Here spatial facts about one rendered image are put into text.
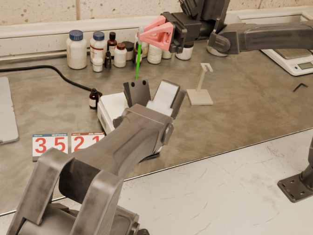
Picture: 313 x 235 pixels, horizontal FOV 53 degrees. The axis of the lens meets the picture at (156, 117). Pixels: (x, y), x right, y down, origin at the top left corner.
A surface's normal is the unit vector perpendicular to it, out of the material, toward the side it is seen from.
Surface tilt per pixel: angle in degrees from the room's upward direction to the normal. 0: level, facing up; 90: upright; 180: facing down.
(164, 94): 39
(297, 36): 89
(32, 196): 44
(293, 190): 0
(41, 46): 90
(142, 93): 50
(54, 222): 10
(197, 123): 0
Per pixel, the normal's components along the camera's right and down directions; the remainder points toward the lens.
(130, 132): 0.26, -0.89
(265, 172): 0.14, -0.73
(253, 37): -0.36, 0.49
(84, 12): 0.40, 0.65
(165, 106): -0.14, -0.21
